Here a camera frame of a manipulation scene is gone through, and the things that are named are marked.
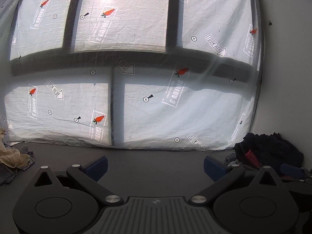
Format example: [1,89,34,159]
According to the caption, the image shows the grey t-shirt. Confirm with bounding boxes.
[1,145,35,185]

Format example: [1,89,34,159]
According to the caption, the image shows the red checkered garment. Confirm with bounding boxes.
[245,150,261,169]

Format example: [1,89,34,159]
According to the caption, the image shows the translucent printed window film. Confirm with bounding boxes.
[1,0,263,151]

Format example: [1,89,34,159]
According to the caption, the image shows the beige t-shirt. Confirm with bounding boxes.
[1,128,30,169]

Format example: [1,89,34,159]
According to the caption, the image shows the dark navy knit sweater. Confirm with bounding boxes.
[234,133,304,176]

